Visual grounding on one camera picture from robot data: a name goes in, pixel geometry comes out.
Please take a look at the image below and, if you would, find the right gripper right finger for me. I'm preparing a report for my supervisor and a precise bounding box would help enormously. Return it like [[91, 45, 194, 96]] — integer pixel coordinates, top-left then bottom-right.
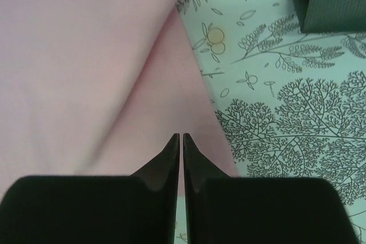
[[183, 134, 358, 243]]

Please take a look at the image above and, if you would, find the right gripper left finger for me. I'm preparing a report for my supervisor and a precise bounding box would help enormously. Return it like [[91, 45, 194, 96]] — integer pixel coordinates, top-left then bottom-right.
[[1, 134, 180, 243]]

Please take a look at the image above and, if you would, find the pink t shirt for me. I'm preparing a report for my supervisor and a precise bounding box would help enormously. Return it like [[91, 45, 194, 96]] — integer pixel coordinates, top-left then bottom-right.
[[1, 0, 238, 193]]

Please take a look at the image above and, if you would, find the floral patterned table mat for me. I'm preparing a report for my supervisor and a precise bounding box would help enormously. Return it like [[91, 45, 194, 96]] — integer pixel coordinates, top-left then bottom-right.
[[177, 0, 365, 243]]

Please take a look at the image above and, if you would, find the folded dark green t shirt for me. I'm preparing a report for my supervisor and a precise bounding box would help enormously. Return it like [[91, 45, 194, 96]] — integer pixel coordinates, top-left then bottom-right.
[[293, 0, 365, 33]]

